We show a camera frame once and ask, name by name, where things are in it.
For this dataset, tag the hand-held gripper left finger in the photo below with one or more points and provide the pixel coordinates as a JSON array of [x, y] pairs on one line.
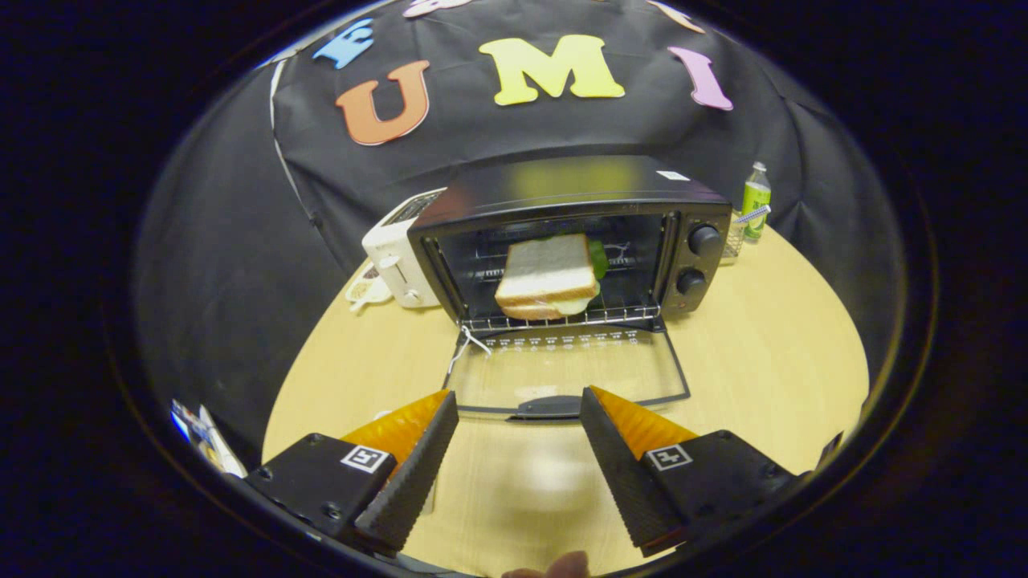
[[409, 482]]

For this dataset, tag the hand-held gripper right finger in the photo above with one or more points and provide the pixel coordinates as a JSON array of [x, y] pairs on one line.
[[622, 474]]

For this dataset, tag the white bread sandwich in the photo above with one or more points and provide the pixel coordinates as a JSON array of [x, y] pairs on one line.
[[546, 269]]

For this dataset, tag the black toaster oven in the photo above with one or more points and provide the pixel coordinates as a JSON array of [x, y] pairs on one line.
[[562, 181]]

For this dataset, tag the white pop-up toaster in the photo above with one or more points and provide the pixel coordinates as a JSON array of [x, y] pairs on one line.
[[397, 257]]

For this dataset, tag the small white dish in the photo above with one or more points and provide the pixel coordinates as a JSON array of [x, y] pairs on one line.
[[365, 291]]

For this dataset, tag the clear mesh holder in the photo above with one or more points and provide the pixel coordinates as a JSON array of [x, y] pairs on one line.
[[732, 238]]

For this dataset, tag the blue white striped stick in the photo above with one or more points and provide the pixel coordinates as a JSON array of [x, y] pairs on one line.
[[753, 213]]

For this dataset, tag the green plastic bottle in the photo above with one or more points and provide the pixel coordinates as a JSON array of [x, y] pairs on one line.
[[756, 201]]

